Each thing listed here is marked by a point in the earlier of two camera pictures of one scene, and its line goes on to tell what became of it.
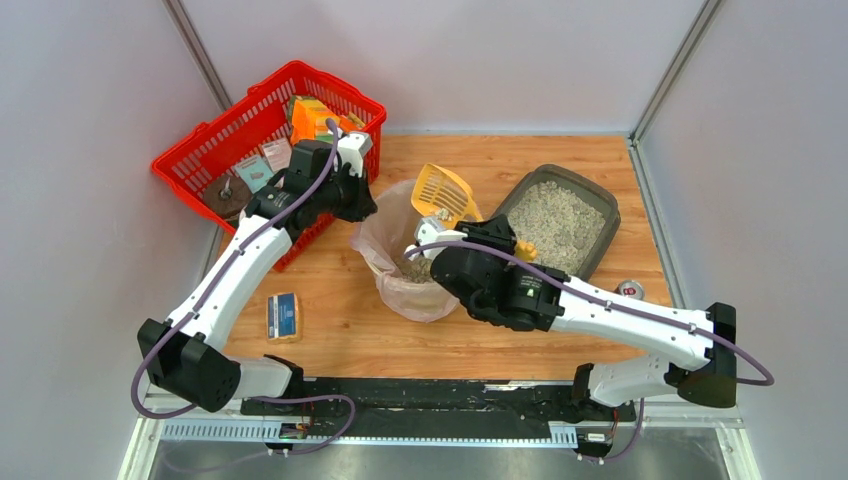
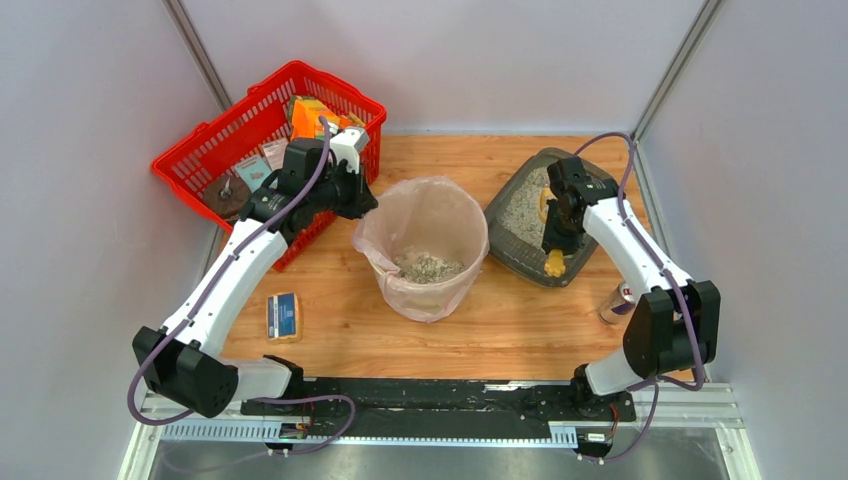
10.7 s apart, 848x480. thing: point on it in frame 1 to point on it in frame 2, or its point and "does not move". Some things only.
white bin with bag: (385, 234) does not move
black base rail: (434, 408) does not move
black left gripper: (357, 196) does not move
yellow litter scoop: (434, 192) to (555, 266)
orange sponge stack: (309, 121) does not move
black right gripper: (490, 235) to (556, 240)
